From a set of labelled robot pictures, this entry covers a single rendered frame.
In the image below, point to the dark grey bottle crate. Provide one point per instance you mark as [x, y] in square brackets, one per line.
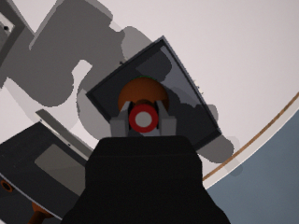
[45, 170]

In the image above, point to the grey flat bar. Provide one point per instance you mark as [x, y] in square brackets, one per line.
[66, 136]

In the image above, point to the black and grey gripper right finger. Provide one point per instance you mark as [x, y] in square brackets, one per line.
[166, 124]

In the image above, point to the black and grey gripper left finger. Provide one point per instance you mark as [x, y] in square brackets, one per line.
[120, 126]

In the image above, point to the brown bottle with red cap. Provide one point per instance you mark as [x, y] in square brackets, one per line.
[143, 91]

